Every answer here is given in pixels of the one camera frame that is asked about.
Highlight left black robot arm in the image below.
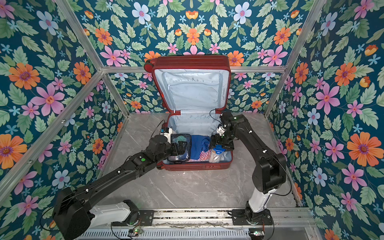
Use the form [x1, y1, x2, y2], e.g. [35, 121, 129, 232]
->
[53, 135, 190, 240]

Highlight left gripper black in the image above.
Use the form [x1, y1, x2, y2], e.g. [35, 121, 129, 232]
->
[155, 139, 190, 164]

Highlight red hard-shell suitcase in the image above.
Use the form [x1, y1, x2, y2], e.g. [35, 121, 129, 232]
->
[144, 55, 233, 171]

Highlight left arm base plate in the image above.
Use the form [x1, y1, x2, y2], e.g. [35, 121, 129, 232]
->
[112, 210, 155, 227]

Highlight white slotted cable duct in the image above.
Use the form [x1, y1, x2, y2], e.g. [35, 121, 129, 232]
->
[78, 229, 251, 240]

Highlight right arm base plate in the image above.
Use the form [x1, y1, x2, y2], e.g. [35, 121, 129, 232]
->
[228, 208, 273, 226]

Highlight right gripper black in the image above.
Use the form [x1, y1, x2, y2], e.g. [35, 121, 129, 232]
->
[209, 131, 236, 150]

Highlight aluminium cage frame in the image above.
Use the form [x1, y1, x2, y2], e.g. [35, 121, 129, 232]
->
[1, 1, 327, 203]

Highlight clear toiletry pouch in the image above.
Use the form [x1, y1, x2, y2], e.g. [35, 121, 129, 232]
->
[168, 134, 192, 164]

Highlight blue shirt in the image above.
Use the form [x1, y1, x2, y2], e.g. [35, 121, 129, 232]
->
[191, 135, 211, 159]

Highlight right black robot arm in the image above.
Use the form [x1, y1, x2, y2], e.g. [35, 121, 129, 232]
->
[210, 112, 287, 225]

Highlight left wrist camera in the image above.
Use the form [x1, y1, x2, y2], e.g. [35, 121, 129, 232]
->
[160, 127, 173, 143]

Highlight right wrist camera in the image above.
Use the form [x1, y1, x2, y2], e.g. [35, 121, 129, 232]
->
[216, 124, 227, 136]

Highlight red white striped shirt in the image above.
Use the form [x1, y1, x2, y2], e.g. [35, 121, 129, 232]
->
[188, 150, 211, 163]

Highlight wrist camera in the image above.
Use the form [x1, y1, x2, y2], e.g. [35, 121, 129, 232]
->
[160, 127, 173, 143]
[216, 124, 227, 136]

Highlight clear jar blue lid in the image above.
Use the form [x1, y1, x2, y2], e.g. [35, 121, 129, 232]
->
[209, 145, 226, 163]

